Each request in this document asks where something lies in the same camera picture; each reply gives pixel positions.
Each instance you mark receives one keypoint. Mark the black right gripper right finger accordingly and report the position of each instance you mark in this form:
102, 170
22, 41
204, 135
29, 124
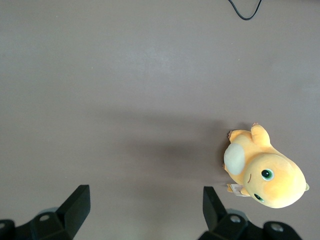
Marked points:
222, 220

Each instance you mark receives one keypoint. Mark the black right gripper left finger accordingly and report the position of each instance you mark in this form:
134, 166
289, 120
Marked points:
67, 215

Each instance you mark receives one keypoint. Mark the orange plush toy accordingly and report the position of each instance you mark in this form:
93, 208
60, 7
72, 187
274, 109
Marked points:
275, 175

